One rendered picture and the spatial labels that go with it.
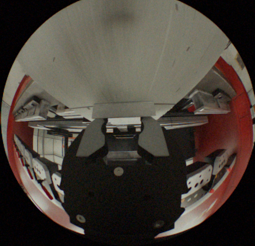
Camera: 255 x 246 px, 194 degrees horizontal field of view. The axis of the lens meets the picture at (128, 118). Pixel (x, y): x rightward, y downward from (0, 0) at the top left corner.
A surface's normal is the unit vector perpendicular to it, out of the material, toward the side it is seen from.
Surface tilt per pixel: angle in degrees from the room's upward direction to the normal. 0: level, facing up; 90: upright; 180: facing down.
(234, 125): 90
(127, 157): 90
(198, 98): 90
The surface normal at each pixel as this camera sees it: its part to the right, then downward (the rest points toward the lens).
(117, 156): 0.00, -0.29
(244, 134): -1.00, 0.04
